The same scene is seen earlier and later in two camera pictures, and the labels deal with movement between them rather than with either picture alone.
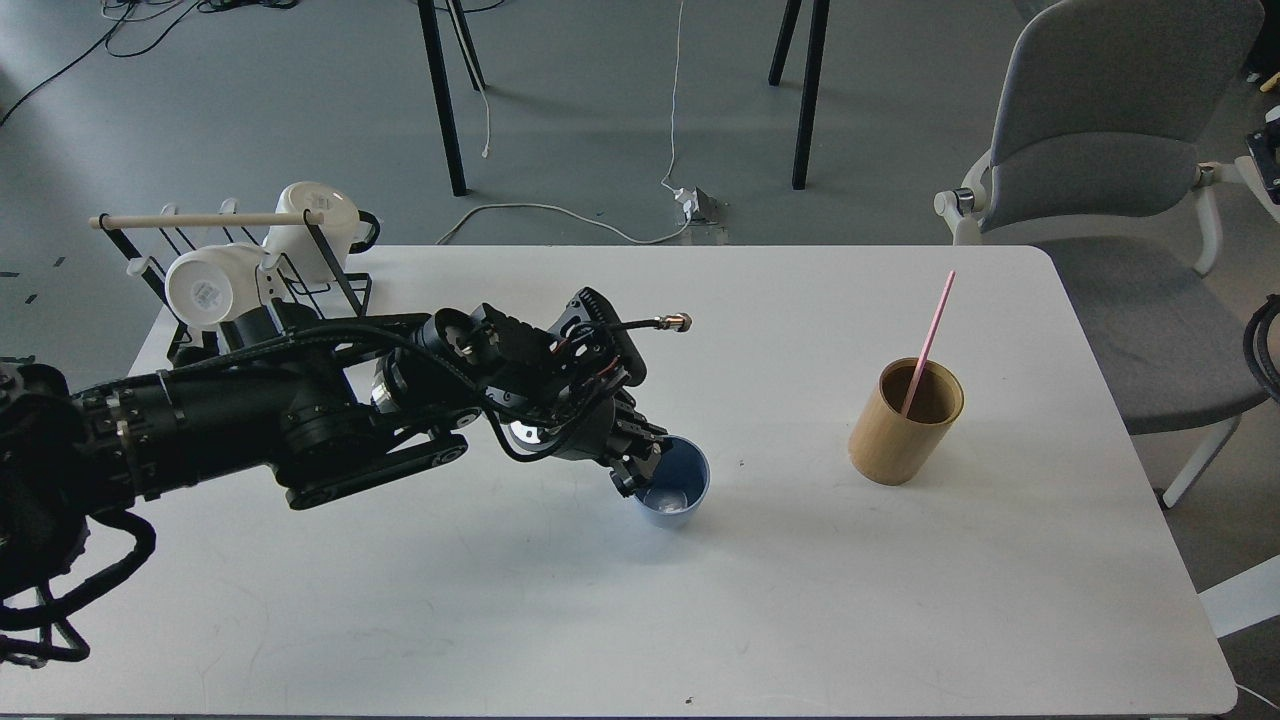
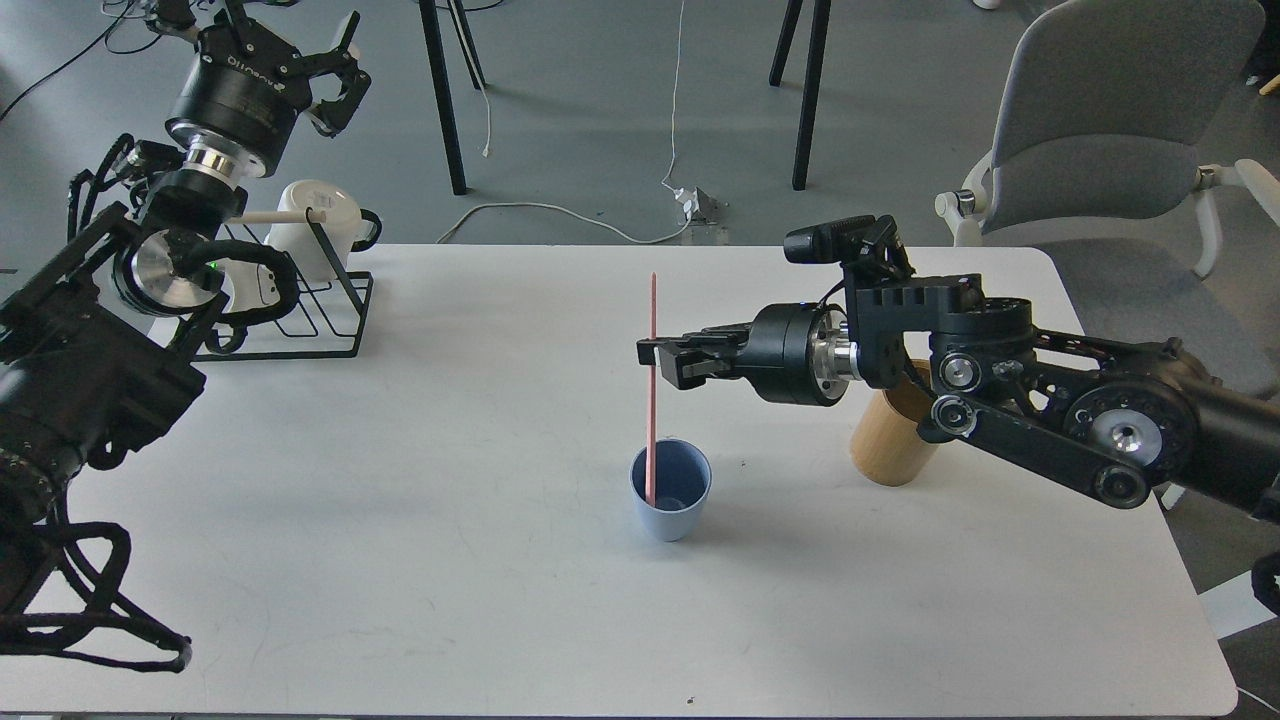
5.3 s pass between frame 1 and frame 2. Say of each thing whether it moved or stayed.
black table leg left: stayed
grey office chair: stayed
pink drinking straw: moved
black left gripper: moved
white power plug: stayed
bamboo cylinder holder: stayed
